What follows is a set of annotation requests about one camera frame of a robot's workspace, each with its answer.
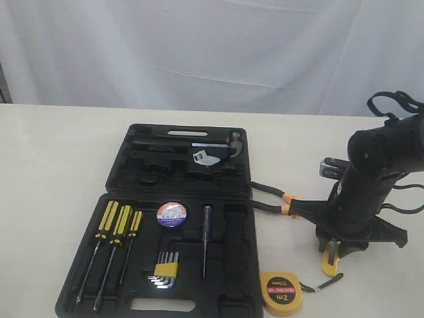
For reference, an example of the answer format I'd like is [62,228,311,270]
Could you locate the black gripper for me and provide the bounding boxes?
[289,166,407,252]

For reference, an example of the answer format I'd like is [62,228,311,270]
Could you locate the yellow utility knife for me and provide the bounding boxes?
[321,240,339,277]

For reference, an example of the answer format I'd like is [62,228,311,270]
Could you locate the yellow measuring tape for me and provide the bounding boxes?
[260,271,344,317]

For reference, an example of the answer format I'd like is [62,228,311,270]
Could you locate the black electrical tape roll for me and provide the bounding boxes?
[156,201,187,228]

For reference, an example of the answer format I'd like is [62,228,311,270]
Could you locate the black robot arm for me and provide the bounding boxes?
[288,115,423,257]

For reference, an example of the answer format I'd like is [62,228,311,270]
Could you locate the black plastic tool case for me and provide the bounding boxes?
[55,123,263,317]

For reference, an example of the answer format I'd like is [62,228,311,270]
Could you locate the voltage tester screwdriver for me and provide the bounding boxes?
[202,205,212,279]

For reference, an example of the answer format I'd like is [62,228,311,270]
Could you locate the silver adjustable wrench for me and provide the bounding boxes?
[187,149,222,174]

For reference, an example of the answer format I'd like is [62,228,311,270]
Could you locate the hex key set yellow holder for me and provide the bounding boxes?
[147,251,180,290]

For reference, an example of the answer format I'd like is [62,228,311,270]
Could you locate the white backdrop curtain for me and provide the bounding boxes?
[1,1,423,116]

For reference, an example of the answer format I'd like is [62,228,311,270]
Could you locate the small yellow black screwdriver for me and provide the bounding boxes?
[119,210,143,286]

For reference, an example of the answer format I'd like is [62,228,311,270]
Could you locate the middle yellow black screwdriver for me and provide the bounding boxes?
[93,205,133,311]

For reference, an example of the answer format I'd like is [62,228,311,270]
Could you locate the large yellow black screwdriver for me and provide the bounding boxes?
[75,200,119,304]

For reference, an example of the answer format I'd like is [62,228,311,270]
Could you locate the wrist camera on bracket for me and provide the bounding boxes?
[319,157,349,180]

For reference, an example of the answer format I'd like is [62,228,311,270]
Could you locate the pliers black orange handles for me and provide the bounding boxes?
[250,182,299,218]

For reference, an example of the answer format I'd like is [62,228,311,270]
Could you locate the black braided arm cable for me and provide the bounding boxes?
[366,89,424,213]

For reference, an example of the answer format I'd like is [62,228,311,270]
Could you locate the claw hammer black handle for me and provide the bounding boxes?
[132,132,243,158]

